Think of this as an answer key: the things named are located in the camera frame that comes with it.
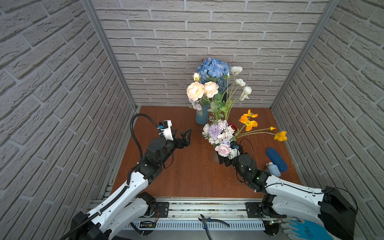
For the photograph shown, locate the blue work glove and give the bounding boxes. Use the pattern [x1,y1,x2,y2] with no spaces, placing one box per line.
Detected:
[280,219,333,240]

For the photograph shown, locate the aluminium rail frame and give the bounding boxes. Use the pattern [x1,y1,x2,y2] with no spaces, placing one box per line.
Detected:
[89,196,334,232]

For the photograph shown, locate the teal ceramic vase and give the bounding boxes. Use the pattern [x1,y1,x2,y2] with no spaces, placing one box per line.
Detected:
[196,105,210,125]

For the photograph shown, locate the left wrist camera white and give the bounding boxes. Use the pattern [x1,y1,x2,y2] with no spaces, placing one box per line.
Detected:
[157,120,174,141]

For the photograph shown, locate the black handled pliers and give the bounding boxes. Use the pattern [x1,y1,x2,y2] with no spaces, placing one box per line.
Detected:
[197,214,231,240]

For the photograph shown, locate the yellow white poppy stem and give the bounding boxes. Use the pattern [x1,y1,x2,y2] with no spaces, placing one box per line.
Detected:
[235,110,288,142]

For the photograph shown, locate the white pink flower bunch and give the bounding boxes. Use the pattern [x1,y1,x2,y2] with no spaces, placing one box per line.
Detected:
[202,120,237,153]

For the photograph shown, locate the red gerbera flower stem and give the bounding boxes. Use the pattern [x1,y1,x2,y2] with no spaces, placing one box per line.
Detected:
[228,123,238,132]

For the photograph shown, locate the black corrugated cable hose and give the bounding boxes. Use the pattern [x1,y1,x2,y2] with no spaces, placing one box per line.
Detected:
[59,113,160,240]

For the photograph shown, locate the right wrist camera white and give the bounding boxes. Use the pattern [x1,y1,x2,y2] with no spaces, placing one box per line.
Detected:
[229,146,241,160]

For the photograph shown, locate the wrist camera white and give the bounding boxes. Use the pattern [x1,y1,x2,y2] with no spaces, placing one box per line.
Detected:
[229,146,241,160]
[157,120,174,141]

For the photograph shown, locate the blue hydrangea flower stem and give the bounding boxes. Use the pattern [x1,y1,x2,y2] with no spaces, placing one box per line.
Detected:
[197,58,231,93]

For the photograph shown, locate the blue spray bottle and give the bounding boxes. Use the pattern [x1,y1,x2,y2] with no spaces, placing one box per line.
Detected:
[266,148,288,177]

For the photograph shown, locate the cream peony flower stem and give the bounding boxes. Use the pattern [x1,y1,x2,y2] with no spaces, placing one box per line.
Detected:
[187,73,223,117]

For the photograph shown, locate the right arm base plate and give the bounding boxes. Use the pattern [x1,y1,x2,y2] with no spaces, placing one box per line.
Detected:
[245,202,287,219]

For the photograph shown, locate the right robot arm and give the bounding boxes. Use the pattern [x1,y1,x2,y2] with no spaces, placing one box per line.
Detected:
[215,142,358,240]

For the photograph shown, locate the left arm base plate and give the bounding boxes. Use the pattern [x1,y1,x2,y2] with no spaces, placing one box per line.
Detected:
[142,202,170,218]

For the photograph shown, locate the white lilac flower bouquet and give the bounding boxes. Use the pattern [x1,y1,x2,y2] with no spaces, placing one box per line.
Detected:
[189,99,203,112]

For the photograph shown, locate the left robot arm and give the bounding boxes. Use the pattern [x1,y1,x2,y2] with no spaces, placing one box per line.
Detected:
[62,129,192,240]

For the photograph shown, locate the white poppy flower stem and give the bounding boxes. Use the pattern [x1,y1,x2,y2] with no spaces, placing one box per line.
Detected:
[223,66,252,120]

